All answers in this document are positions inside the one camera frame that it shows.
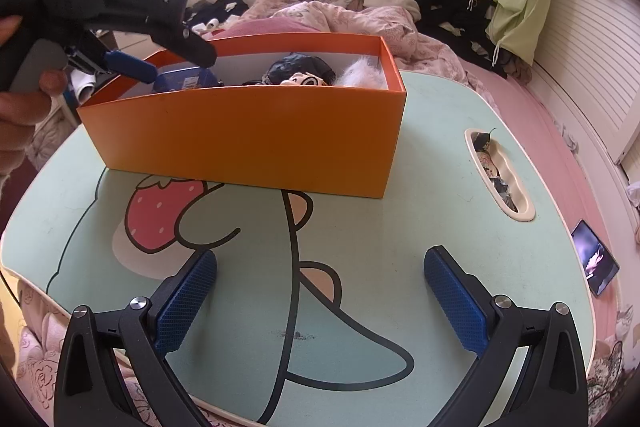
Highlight green cartoon lap table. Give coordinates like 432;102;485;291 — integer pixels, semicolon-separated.
2;72;594;426

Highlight black clothes pile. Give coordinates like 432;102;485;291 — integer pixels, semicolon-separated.
413;0;532;83

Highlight pink floral blanket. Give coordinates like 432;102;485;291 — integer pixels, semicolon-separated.
215;0;497;107

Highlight smartphone on bed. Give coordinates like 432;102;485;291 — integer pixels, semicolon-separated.
572;220;620;297

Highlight person's left hand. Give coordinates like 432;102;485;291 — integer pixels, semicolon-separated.
0;16;68;178

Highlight black lace-trimmed cloth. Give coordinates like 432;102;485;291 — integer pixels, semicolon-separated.
262;53;336;86

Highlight cartoon head figurine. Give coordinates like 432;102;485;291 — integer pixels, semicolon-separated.
280;72;328;86

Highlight orange cardboard box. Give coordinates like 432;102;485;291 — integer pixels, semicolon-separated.
79;32;407;198

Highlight white furry pouch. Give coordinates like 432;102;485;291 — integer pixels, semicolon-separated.
334;57;387;90

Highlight blue tin box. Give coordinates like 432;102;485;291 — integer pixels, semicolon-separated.
152;66;220;93

